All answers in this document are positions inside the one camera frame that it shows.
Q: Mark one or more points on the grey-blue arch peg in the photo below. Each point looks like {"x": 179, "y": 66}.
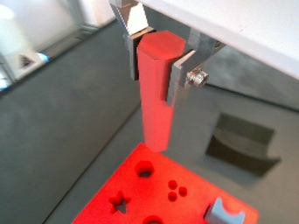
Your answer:
{"x": 218, "y": 215}

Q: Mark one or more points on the red hexagon peg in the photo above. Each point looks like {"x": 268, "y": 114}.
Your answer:
{"x": 159, "y": 48}

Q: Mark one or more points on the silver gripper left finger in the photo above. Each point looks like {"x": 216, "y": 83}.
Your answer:
{"x": 129, "y": 13}

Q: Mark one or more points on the red shape sorter block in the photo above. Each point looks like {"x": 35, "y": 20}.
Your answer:
{"x": 153, "y": 191}

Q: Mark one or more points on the black curved peg stand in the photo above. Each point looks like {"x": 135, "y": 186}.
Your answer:
{"x": 239, "y": 142}

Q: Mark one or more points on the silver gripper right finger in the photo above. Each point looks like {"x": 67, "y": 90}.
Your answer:
{"x": 187, "y": 68}

